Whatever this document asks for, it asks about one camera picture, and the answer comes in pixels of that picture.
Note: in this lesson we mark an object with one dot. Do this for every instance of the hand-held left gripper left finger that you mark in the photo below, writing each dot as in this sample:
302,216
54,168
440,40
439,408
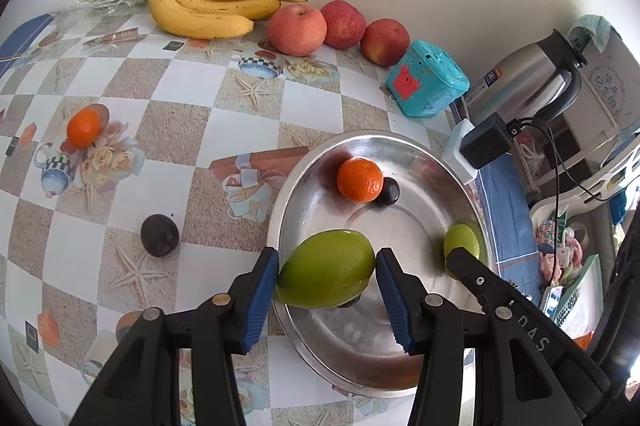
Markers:
260,301

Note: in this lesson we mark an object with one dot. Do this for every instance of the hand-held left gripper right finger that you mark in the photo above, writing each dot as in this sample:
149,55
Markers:
395,301

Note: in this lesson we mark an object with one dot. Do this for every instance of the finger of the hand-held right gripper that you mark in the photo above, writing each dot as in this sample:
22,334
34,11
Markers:
480,280

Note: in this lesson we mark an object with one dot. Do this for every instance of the small green mango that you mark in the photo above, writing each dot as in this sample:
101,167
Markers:
462,238

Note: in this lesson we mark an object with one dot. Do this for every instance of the large green mango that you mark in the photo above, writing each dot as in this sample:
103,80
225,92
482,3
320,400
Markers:
325,268

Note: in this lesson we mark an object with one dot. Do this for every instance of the round metal plate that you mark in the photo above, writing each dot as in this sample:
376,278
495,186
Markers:
425,206

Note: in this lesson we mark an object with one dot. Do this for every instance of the large orange with stem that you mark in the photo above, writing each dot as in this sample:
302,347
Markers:
357,180

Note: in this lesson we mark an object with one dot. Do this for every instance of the green white booklet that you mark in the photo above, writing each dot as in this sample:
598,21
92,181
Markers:
582,301

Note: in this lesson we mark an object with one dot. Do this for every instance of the blue striped cloth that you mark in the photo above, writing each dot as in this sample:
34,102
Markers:
505,216

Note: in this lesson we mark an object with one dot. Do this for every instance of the pink plastic bag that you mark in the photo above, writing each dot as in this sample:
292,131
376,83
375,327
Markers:
562,261

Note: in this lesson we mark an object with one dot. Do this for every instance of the checkered printed tablecloth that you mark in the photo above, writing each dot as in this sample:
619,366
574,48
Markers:
200,216

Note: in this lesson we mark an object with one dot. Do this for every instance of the dark purple round fruit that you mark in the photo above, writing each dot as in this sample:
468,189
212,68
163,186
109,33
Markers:
160,236
389,192

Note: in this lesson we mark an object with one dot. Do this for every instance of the white power strip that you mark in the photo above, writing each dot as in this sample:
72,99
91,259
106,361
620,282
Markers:
457,156

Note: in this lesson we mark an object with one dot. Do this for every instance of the white plastic basket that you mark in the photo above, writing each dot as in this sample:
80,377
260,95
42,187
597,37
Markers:
615,176

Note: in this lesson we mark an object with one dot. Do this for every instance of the black power adapter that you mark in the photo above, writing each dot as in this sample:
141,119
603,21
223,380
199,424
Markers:
485,141

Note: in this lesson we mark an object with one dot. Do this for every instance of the stainless steel thermos kettle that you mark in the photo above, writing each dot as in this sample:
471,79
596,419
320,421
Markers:
525,76

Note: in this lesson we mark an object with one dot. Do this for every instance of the blue toy box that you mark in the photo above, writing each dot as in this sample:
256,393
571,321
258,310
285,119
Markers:
430,76

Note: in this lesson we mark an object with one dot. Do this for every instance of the grey labelled box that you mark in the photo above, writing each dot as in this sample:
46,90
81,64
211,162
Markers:
602,86

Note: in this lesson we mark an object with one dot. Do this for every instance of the small orange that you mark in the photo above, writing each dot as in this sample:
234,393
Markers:
82,126

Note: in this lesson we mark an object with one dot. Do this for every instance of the large red apple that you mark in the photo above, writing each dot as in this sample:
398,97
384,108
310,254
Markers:
296,30

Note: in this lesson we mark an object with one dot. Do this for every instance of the green cloth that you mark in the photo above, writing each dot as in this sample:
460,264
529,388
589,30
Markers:
595,28

